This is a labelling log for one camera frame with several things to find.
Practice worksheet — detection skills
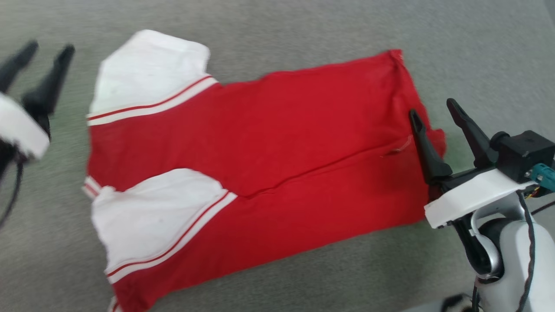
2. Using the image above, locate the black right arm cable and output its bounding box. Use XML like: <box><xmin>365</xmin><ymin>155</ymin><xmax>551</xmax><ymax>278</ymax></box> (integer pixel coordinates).
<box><xmin>514</xmin><ymin>191</ymin><xmax>536</xmax><ymax>312</ymax></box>

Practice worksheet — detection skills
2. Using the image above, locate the teal cable connector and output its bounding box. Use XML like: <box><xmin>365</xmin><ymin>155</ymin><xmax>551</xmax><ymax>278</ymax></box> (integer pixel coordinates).
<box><xmin>527</xmin><ymin>163</ymin><xmax>555</xmax><ymax>192</ymax></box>

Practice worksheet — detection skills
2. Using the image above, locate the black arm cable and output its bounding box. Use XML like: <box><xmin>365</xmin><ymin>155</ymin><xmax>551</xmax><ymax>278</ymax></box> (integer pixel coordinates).
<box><xmin>514</xmin><ymin>191</ymin><xmax>536</xmax><ymax>312</ymax></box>
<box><xmin>0</xmin><ymin>158</ymin><xmax>23</xmax><ymax>229</ymax></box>

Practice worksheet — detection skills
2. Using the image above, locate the grey fabric sofa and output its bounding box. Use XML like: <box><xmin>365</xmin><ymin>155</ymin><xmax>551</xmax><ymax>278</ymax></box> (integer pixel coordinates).
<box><xmin>0</xmin><ymin>0</ymin><xmax>555</xmax><ymax>312</ymax></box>

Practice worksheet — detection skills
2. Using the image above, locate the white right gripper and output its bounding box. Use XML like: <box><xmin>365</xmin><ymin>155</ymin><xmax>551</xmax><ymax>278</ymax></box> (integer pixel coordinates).
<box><xmin>409</xmin><ymin>98</ymin><xmax>537</xmax><ymax>229</ymax></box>

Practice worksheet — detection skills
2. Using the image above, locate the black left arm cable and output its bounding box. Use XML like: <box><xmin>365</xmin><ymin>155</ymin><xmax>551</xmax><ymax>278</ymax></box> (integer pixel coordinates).
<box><xmin>0</xmin><ymin>158</ymin><xmax>23</xmax><ymax>229</ymax></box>

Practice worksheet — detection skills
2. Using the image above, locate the red and white garment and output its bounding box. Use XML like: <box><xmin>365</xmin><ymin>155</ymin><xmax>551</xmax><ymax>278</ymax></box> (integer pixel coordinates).
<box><xmin>82</xmin><ymin>29</ymin><xmax>447</xmax><ymax>312</ymax></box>

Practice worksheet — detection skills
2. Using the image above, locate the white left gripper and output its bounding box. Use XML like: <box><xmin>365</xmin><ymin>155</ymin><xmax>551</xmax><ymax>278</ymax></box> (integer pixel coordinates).
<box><xmin>0</xmin><ymin>40</ymin><xmax>75</xmax><ymax>162</ymax></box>

